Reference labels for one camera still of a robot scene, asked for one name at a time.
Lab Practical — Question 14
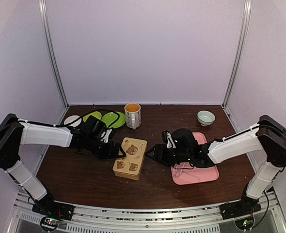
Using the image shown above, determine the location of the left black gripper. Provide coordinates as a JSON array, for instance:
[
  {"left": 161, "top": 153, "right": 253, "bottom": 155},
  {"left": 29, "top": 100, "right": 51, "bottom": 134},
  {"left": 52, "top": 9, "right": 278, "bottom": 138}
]
[{"left": 85, "top": 135, "right": 126, "bottom": 159}]

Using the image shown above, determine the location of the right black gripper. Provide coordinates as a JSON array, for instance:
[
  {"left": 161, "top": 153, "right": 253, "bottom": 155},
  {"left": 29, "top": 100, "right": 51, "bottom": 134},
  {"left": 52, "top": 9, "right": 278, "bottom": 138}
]
[{"left": 144, "top": 144, "right": 191, "bottom": 167}]

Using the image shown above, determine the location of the bear print tin lid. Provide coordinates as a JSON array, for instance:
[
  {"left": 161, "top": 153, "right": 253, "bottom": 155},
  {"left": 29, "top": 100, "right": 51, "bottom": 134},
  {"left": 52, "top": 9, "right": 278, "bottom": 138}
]
[{"left": 112, "top": 136, "right": 148, "bottom": 176}]

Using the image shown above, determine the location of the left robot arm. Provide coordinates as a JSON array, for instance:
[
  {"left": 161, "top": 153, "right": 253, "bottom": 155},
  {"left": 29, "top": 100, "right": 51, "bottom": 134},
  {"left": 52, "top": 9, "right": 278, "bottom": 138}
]
[{"left": 0, "top": 114, "right": 126, "bottom": 216}]

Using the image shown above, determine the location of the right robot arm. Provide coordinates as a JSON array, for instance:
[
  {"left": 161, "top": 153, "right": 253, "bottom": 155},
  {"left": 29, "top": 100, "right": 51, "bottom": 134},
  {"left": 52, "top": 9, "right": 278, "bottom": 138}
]
[{"left": 145, "top": 115, "right": 286, "bottom": 215}]

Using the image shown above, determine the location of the beige tin box base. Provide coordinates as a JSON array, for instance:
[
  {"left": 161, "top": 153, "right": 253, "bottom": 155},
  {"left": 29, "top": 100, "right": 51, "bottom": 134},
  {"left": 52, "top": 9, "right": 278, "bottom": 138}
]
[{"left": 112, "top": 143, "right": 147, "bottom": 181}]

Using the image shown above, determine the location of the pink plastic tray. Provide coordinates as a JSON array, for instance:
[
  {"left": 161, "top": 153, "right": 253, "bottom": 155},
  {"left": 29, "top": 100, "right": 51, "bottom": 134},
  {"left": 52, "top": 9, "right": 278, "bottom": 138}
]
[{"left": 171, "top": 129, "right": 219, "bottom": 185}]

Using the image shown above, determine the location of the green saucer plate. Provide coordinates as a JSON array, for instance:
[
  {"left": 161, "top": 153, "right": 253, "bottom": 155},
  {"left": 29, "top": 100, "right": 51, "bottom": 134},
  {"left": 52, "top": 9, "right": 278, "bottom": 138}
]
[{"left": 101, "top": 112, "right": 126, "bottom": 129}]

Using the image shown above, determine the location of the white floral mug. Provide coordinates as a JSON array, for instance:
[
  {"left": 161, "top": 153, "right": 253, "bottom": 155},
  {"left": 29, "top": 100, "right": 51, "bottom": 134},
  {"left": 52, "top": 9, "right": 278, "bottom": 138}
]
[{"left": 124, "top": 103, "right": 141, "bottom": 130}]

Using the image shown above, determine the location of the green small bowl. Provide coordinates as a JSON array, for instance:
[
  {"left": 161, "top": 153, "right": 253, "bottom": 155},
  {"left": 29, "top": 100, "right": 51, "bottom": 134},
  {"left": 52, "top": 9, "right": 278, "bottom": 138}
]
[{"left": 82, "top": 111, "right": 102, "bottom": 123}]

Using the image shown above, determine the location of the black white dotted cup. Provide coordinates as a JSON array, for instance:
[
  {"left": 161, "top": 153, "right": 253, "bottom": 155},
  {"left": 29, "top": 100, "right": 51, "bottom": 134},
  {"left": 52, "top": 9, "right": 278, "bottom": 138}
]
[{"left": 64, "top": 115, "right": 82, "bottom": 127}]

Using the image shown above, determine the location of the pale celadon tea bowl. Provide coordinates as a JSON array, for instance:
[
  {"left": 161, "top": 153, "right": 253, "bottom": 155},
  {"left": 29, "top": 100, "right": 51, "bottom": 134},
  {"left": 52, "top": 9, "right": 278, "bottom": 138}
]
[{"left": 197, "top": 110, "right": 216, "bottom": 127}]

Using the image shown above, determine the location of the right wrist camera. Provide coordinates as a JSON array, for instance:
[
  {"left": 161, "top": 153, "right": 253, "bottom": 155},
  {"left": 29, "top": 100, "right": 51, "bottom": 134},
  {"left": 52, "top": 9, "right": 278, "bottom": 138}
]
[{"left": 161, "top": 131, "right": 176, "bottom": 149}]

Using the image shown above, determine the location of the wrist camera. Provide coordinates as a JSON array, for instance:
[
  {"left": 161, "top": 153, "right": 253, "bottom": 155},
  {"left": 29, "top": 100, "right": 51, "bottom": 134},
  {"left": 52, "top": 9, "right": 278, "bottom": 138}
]
[
  {"left": 100, "top": 128, "right": 115, "bottom": 143},
  {"left": 161, "top": 131, "right": 176, "bottom": 149}
]

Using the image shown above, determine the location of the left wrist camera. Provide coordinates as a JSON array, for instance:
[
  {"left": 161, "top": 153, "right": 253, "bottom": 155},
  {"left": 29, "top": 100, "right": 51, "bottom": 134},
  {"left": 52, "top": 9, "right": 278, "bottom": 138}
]
[{"left": 100, "top": 128, "right": 115, "bottom": 143}]

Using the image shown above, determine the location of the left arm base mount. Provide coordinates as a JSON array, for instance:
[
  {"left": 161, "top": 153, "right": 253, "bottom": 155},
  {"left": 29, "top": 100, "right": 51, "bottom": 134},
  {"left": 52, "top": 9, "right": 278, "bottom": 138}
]
[{"left": 32, "top": 202, "right": 75, "bottom": 233}]

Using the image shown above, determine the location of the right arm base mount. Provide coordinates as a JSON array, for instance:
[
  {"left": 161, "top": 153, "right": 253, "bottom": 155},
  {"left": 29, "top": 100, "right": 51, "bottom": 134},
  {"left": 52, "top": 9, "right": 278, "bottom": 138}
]
[{"left": 219, "top": 200, "right": 262, "bottom": 231}]

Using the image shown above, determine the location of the aluminium front rail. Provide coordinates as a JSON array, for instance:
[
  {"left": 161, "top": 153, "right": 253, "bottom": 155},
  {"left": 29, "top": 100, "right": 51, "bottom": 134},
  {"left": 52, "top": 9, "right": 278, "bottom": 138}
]
[{"left": 5, "top": 191, "right": 286, "bottom": 233}]

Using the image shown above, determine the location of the left aluminium frame post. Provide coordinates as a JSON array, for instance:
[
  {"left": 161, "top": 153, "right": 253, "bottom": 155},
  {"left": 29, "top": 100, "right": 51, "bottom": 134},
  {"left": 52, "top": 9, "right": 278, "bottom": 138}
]
[{"left": 38, "top": 0, "right": 69, "bottom": 108}]

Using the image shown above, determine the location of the aluminium frame post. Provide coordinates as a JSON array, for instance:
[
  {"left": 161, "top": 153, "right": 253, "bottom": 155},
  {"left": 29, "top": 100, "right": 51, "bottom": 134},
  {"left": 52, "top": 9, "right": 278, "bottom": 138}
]
[
  {"left": 222, "top": 0, "right": 252, "bottom": 109},
  {"left": 38, "top": 0, "right": 69, "bottom": 108}
]

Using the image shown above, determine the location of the right aluminium frame post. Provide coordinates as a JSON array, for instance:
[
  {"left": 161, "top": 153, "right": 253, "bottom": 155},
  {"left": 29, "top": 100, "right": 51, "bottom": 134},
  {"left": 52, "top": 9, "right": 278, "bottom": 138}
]
[{"left": 222, "top": 0, "right": 252, "bottom": 109}]

